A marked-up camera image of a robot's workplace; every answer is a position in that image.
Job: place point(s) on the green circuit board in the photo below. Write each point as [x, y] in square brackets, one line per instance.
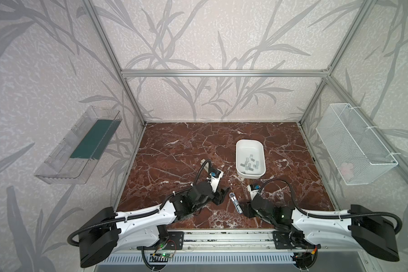
[162, 257]

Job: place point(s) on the aluminium front rail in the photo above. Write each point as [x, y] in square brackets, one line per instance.
[237, 241]

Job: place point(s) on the clear wall shelf green mat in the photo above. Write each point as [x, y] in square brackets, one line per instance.
[77, 155]

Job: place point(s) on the white plastic tray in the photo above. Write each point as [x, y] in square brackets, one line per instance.
[244, 148]

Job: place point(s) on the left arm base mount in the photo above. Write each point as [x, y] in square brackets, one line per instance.
[171, 240]

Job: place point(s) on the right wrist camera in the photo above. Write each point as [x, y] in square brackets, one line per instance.
[253, 190]

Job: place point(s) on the white wire mesh basket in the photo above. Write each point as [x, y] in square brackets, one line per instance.
[356, 150]

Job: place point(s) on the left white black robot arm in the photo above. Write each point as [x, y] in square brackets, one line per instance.
[109, 231]

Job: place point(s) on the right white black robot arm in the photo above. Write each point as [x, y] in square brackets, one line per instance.
[356, 228]

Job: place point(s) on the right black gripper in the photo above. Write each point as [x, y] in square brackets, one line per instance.
[253, 205]

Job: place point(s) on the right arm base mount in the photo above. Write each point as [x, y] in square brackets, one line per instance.
[294, 240]

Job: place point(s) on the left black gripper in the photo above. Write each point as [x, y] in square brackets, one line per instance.
[216, 195]

